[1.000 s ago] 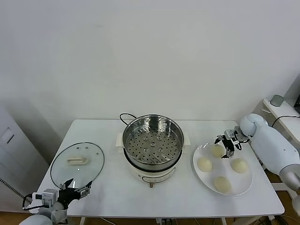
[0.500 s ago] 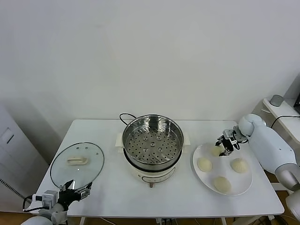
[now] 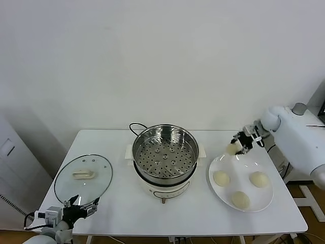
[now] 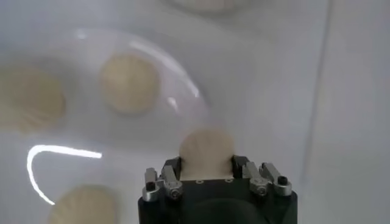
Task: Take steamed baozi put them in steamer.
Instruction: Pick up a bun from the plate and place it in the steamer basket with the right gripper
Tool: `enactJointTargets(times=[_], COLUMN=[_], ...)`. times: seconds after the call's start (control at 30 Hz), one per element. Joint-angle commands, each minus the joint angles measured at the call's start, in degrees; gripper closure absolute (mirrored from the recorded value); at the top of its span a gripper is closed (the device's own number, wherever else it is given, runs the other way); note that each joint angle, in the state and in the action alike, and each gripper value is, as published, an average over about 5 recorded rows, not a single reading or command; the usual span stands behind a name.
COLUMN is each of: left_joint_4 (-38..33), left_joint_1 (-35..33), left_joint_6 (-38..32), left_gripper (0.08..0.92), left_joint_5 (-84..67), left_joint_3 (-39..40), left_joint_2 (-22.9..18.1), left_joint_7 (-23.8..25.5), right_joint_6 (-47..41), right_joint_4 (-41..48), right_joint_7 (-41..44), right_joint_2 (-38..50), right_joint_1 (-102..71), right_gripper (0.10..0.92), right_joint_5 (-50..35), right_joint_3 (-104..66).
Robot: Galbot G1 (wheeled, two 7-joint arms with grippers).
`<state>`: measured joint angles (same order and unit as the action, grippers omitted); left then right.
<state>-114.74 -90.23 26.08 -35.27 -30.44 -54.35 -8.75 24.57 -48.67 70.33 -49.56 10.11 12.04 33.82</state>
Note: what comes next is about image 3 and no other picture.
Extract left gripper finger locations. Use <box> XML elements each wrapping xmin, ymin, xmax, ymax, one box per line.
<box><xmin>80</xmin><ymin>197</ymin><xmax>100</xmax><ymax>217</ymax></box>
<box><xmin>63</xmin><ymin>195</ymin><xmax>80</xmax><ymax>207</ymax></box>

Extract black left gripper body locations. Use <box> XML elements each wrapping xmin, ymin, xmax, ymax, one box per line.
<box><xmin>62</xmin><ymin>204</ymin><xmax>87</xmax><ymax>228</ymax></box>

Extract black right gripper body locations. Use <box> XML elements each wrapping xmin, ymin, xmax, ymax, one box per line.
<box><xmin>238</xmin><ymin>132</ymin><xmax>254</xmax><ymax>153</ymax></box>

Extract white steamed baozi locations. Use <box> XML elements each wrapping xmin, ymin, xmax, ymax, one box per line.
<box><xmin>213</xmin><ymin>170</ymin><xmax>231</xmax><ymax>188</ymax></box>
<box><xmin>226</xmin><ymin>142</ymin><xmax>242</xmax><ymax>156</ymax></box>
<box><xmin>231</xmin><ymin>190</ymin><xmax>251</xmax><ymax>210</ymax></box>
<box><xmin>250</xmin><ymin>171</ymin><xmax>270</xmax><ymax>189</ymax></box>

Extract perforated steel steamer basket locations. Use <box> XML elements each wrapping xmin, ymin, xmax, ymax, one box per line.
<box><xmin>133</xmin><ymin>124</ymin><xmax>200</xmax><ymax>186</ymax></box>

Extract round glass pot lid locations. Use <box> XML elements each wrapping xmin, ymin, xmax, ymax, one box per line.
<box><xmin>53</xmin><ymin>154</ymin><xmax>113</xmax><ymax>206</ymax></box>

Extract large white plate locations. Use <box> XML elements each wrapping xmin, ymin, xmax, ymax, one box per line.
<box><xmin>208</xmin><ymin>154</ymin><xmax>274</xmax><ymax>213</ymax></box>

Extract grey cup on shelf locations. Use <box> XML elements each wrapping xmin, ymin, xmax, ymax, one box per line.
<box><xmin>291</xmin><ymin>102</ymin><xmax>308</xmax><ymax>115</ymax></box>

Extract white cabinet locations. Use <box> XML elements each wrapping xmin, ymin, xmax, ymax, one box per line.
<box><xmin>0</xmin><ymin>111</ymin><xmax>55</xmax><ymax>217</ymax></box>

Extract white side desk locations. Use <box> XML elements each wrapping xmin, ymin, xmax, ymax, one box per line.
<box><xmin>286</xmin><ymin>105</ymin><xmax>325</xmax><ymax>128</ymax></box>

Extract white electric cooker pot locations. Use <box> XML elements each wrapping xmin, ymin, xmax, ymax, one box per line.
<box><xmin>124</xmin><ymin>143</ymin><xmax>207</xmax><ymax>205</ymax></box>

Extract grey monitor panel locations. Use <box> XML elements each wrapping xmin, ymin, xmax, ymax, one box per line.
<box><xmin>308</xmin><ymin>80</ymin><xmax>325</xmax><ymax>117</ymax></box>

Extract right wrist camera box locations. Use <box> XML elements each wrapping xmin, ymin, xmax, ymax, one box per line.
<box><xmin>243</xmin><ymin>124</ymin><xmax>257</xmax><ymax>136</ymax></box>

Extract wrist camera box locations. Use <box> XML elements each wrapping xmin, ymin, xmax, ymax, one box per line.
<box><xmin>243</xmin><ymin>124</ymin><xmax>257</xmax><ymax>136</ymax></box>
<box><xmin>38</xmin><ymin>206</ymin><xmax>63</xmax><ymax>226</ymax></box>

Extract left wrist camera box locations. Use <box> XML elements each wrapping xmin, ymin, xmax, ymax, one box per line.
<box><xmin>38</xmin><ymin>206</ymin><xmax>63</xmax><ymax>226</ymax></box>

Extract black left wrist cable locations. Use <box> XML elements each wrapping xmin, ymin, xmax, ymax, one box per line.
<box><xmin>24</xmin><ymin>212</ymin><xmax>39</xmax><ymax>231</ymax></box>

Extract white floor stand frame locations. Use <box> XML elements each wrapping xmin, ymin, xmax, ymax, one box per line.
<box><xmin>296</xmin><ymin>184</ymin><xmax>325</xmax><ymax>222</ymax></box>

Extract black cooker power cable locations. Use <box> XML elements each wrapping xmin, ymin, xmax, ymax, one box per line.
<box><xmin>129</xmin><ymin>123</ymin><xmax>150</xmax><ymax>137</ymax></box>

